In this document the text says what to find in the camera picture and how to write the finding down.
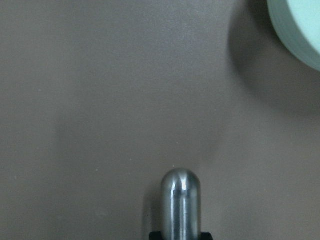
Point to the steel muddler black tip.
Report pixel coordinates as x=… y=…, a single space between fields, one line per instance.
x=181 y=205

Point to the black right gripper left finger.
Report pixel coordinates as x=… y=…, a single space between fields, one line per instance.
x=155 y=235

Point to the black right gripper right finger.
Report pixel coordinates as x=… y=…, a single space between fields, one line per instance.
x=206 y=236

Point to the mint green bowl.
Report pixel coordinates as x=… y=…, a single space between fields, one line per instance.
x=297 y=24

